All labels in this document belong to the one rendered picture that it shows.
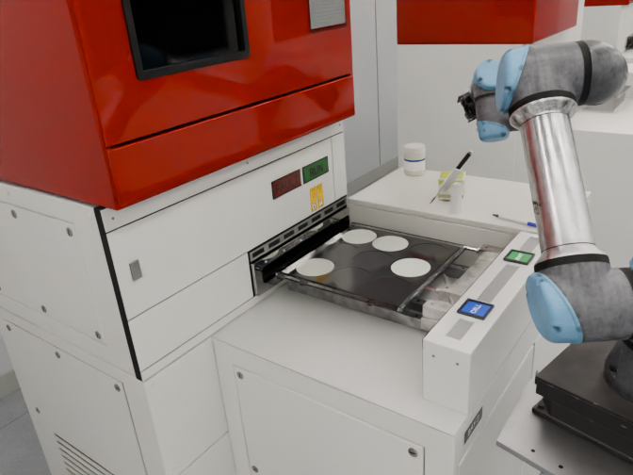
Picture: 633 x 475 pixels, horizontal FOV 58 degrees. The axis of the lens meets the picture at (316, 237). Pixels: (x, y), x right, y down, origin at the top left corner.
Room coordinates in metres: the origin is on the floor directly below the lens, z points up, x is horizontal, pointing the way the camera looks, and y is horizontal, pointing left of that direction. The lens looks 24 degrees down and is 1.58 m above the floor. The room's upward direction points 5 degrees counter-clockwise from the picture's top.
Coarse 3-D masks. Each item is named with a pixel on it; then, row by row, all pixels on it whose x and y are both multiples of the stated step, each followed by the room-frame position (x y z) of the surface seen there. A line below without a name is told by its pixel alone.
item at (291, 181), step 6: (294, 174) 1.45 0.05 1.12; (282, 180) 1.41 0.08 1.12; (288, 180) 1.43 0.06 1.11; (294, 180) 1.45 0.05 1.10; (276, 186) 1.39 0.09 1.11; (282, 186) 1.41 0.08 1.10; (288, 186) 1.43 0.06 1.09; (294, 186) 1.45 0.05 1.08; (276, 192) 1.39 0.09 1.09; (282, 192) 1.40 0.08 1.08
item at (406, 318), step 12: (288, 288) 1.36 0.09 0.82; (300, 288) 1.33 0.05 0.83; (312, 288) 1.31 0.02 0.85; (324, 300) 1.28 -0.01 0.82; (336, 300) 1.26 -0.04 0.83; (348, 300) 1.24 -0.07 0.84; (372, 312) 1.19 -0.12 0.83; (384, 312) 1.17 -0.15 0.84; (396, 312) 1.15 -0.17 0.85; (408, 312) 1.15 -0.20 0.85; (408, 324) 1.13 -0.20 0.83; (420, 324) 1.11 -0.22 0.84
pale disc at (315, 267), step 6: (318, 258) 1.37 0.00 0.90; (300, 264) 1.35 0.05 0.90; (306, 264) 1.34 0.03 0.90; (312, 264) 1.34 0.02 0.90; (318, 264) 1.34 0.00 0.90; (324, 264) 1.34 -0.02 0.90; (330, 264) 1.33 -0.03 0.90; (300, 270) 1.31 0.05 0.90; (306, 270) 1.31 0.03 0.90; (312, 270) 1.30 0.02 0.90; (318, 270) 1.30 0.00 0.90; (324, 270) 1.30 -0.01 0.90; (330, 270) 1.30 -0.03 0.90
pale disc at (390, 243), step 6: (378, 240) 1.45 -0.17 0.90; (384, 240) 1.45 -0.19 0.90; (390, 240) 1.45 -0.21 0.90; (396, 240) 1.44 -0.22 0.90; (402, 240) 1.44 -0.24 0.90; (378, 246) 1.41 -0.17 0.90; (384, 246) 1.41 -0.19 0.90; (390, 246) 1.41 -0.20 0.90; (396, 246) 1.41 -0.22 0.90; (402, 246) 1.40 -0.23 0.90
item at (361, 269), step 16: (336, 240) 1.48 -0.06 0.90; (416, 240) 1.43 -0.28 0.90; (304, 256) 1.39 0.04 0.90; (320, 256) 1.38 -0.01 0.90; (336, 256) 1.38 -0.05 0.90; (352, 256) 1.37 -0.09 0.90; (368, 256) 1.36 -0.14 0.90; (384, 256) 1.35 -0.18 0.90; (400, 256) 1.34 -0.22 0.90; (416, 256) 1.34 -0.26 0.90; (432, 256) 1.33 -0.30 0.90; (448, 256) 1.32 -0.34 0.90; (288, 272) 1.30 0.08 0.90; (336, 272) 1.28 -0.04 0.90; (352, 272) 1.28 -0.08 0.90; (368, 272) 1.27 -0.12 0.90; (384, 272) 1.26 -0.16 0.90; (432, 272) 1.24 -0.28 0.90; (352, 288) 1.19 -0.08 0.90; (368, 288) 1.19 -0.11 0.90; (384, 288) 1.18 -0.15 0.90; (400, 288) 1.18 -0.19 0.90; (416, 288) 1.17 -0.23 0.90
